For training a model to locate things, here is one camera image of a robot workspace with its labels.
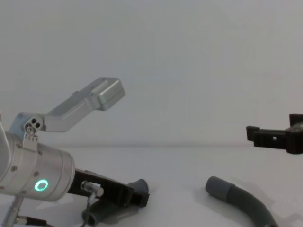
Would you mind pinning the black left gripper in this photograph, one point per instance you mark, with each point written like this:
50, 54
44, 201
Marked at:
111, 189

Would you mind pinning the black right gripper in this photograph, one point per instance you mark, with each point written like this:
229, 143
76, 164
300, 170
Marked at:
296, 142

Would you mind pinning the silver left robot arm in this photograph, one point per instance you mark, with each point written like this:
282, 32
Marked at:
30, 170

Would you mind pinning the white table cloth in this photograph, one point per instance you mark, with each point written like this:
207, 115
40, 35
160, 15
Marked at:
180, 189

